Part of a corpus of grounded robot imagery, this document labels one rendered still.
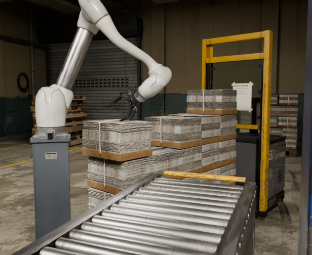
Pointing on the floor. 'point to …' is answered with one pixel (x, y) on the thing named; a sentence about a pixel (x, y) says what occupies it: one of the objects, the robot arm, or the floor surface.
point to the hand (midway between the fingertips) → (118, 110)
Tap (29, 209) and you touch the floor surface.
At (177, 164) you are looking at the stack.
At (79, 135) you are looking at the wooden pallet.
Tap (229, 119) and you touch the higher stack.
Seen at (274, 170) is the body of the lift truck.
